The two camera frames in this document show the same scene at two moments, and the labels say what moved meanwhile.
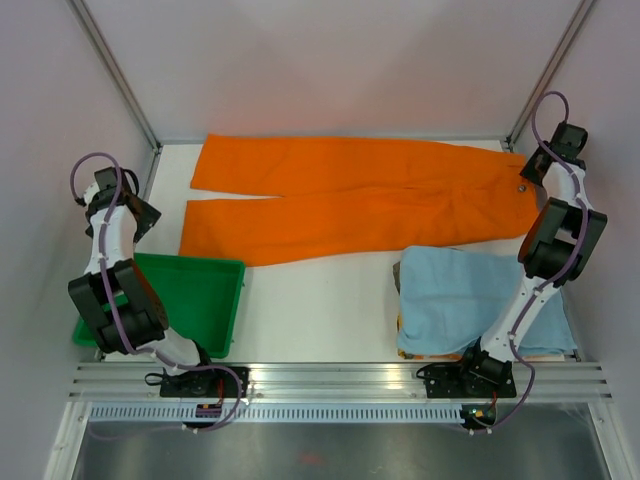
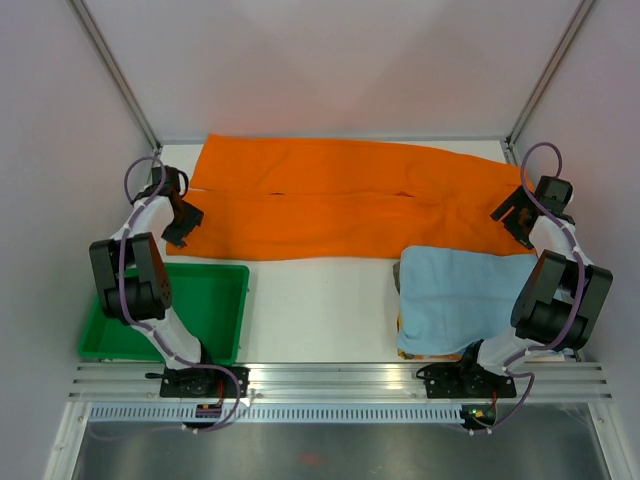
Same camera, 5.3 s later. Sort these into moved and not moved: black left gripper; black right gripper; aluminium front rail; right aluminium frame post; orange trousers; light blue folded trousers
Moved: black left gripper; black right gripper
Not moved: orange trousers; light blue folded trousers; aluminium front rail; right aluminium frame post
